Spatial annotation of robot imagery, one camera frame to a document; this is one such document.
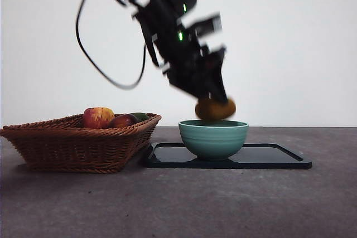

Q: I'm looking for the teal ceramic bowl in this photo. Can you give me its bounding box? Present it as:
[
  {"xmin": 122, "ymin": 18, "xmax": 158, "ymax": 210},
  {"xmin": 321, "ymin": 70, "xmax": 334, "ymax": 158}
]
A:
[{"xmin": 178, "ymin": 120, "xmax": 249, "ymax": 162}]

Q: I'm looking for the green fruit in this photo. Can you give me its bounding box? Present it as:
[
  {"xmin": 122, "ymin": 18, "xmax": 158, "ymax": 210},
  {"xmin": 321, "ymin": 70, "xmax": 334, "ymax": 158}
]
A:
[{"xmin": 131, "ymin": 112, "xmax": 150, "ymax": 123}]

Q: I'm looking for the dark red apple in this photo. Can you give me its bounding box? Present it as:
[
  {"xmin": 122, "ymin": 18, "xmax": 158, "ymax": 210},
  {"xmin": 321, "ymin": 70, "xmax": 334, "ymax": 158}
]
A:
[{"xmin": 108, "ymin": 114, "xmax": 139, "ymax": 129}]

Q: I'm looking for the dark teal rectangular tray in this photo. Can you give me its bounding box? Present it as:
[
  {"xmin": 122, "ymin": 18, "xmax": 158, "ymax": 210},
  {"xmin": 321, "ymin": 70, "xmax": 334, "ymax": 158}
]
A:
[{"xmin": 147, "ymin": 142, "xmax": 313, "ymax": 170}]

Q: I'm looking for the red and yellow apple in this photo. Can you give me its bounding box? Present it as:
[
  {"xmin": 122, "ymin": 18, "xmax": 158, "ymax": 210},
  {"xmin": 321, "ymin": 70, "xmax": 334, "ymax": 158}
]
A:
[{"xmin": 81, "ymin": 106, "xmax": 115, "ymax": 129}]

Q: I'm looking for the brown wicker basket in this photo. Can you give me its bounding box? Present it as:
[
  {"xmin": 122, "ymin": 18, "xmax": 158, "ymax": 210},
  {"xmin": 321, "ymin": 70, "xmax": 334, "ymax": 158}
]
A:
[{"xmin": 0, "ymin": 113, "xmax": 162, "ymax": 174}]

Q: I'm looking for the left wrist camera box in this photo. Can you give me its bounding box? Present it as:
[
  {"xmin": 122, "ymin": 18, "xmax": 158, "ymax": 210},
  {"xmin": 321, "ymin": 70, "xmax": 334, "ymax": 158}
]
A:
[{"xmin": 189, "ymin": 13, "xmax": 223, "ymax": 38}]

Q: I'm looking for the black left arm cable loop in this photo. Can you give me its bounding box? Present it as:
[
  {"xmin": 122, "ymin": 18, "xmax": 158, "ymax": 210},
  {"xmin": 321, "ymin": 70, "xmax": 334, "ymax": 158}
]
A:
[{"xmin": 75, "ymin": 0, "xmax": 148, "ymax": 91}]

